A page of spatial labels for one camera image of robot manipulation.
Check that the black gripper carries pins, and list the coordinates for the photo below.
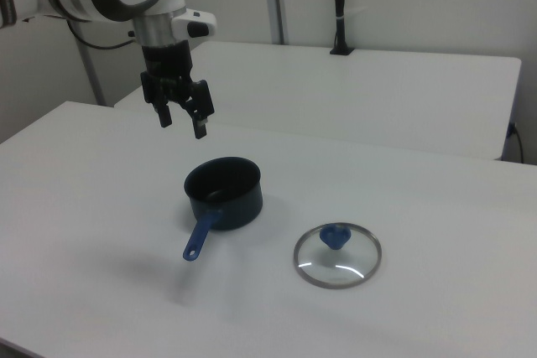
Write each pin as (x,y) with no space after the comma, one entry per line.
(165,62)

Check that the dark blue saucepan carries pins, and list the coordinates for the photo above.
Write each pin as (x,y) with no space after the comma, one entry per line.
(235,207)

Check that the glass lid with blue knob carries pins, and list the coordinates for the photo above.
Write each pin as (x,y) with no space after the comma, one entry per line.
(335,266)

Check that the white tape band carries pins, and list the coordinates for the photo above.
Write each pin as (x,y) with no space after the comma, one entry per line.
(340,18)

